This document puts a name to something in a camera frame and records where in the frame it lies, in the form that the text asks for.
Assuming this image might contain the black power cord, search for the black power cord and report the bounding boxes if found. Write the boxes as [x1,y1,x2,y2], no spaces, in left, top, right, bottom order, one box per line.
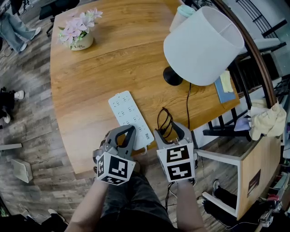
[157,82,193,140]

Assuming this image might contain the white power strip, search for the white power strip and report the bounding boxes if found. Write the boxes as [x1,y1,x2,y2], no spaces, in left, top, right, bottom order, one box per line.
[108,90,155,152]

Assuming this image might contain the grey desk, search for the grey desk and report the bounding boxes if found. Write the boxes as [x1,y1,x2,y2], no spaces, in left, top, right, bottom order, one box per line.
[0,143,23,152]

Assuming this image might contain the cream cloth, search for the cream cloth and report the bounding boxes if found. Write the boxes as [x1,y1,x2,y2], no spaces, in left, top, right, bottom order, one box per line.
[247,98,287,141]

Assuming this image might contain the yellow paper sheet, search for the yellow paper sheet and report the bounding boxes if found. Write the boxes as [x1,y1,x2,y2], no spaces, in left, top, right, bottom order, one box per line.
[219,70,234,93]

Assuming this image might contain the pink flowers in white pot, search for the pink flowers in white pot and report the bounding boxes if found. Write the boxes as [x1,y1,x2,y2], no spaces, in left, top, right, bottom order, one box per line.
[57,7,104,52]

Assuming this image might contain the white plastic bin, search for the white plastic bin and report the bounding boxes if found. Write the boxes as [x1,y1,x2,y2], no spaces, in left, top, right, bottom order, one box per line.
[10,158,34,184]

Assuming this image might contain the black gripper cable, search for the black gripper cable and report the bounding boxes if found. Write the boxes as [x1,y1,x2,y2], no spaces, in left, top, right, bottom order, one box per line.
[164,182,173,214]

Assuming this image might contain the translucent plastic container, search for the translucent plastic container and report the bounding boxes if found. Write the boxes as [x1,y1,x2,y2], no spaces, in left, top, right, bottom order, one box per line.
[169,5,196,33]

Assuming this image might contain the wooden table with white frame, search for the wooden table with white frame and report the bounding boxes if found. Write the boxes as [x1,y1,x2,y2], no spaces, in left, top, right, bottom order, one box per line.
[196,135,282,221]

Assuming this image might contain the black railing with wooden handrail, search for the black railing with wooden handrail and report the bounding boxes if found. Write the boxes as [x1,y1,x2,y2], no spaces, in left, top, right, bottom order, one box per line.
[181,0,290,138]

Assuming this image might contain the person's left forearm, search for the person's left forearm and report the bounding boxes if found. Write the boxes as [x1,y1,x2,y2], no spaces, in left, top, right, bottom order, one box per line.
[65,179,110,232]

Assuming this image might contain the person's camouflage trousers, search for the person's camouflage trousers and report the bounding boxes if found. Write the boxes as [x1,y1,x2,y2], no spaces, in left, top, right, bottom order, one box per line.
[99,171,178,232]

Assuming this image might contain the black office chair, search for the black office chair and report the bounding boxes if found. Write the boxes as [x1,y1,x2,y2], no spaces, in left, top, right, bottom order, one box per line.
[39,0,80,37]

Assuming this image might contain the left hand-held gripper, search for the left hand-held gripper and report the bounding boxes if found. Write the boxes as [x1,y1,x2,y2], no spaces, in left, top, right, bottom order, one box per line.
[92,126,137,186]

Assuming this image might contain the white table lamp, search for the white table lamp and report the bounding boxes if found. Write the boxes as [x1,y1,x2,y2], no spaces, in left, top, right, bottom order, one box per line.
[163,5,246,87]

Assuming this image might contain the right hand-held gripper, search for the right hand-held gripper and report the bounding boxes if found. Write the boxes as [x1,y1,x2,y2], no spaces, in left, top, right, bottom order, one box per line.
[154,121,198,183]

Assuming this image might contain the person's right forearm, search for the person's right forearm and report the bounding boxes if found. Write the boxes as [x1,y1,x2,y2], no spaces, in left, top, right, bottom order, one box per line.
[176,180,207,232]

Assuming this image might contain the blue notebook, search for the blue notebook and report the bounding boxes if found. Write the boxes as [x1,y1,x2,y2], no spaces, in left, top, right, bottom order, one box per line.
[213,76,237,104]

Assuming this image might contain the purple cloth item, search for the purple cloth item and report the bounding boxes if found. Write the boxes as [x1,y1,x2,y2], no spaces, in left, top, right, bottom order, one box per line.
[233,116,251,132]

